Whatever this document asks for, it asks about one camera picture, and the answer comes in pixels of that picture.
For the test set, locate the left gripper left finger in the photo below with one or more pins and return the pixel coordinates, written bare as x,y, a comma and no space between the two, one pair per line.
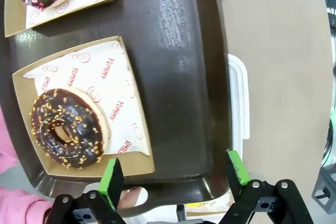
110,182

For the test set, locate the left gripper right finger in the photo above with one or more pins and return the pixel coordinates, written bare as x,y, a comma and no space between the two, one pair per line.
237,174

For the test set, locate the chocolate donut with nut bits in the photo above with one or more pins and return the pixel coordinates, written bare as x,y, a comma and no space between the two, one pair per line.
78,124

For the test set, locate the paper liner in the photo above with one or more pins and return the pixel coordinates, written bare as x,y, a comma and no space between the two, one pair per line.
113,77
215,204
52,15

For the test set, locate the cardboard box of nut donut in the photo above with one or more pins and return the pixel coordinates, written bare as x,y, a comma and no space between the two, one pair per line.
26,103

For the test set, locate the dark brown serving tray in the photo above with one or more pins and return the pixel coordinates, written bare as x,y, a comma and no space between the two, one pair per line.
170,77

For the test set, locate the cardboard box of rainbow donut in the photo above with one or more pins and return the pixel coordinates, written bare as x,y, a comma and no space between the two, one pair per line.
10,11

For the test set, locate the person's right forearm pink sleeve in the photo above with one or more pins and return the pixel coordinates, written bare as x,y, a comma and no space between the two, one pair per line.
21,205

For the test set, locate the cardboard box of yellow donut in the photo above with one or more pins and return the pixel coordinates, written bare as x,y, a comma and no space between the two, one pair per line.
228,197

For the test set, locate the paper liner under yellow donut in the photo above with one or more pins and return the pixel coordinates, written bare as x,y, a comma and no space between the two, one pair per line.
215,204

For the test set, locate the person's right hand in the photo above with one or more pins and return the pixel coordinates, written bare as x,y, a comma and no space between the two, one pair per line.
134,197

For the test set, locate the white display case base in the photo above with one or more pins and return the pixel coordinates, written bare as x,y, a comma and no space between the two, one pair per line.
240,98

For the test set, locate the grey metal frame bracket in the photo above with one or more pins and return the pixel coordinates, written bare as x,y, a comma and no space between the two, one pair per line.
325,190

